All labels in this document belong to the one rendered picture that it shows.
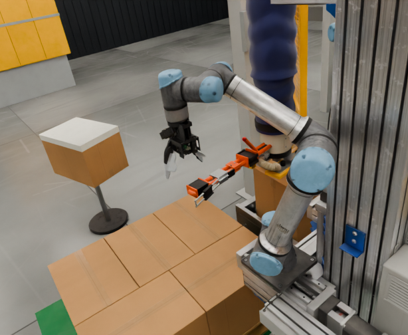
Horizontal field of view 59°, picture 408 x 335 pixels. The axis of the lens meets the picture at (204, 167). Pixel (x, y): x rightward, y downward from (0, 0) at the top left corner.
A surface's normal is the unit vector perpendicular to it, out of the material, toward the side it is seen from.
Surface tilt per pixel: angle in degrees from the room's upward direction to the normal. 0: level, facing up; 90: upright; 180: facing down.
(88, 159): 90
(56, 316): 0
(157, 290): 0
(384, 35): 90
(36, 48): 90
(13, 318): 0
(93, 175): 90
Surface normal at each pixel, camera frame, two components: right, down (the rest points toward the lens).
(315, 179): -0.35, 0.40
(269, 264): -0.40, 0.61
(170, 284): -0.14, -0.86
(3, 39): 0.61, 0.33
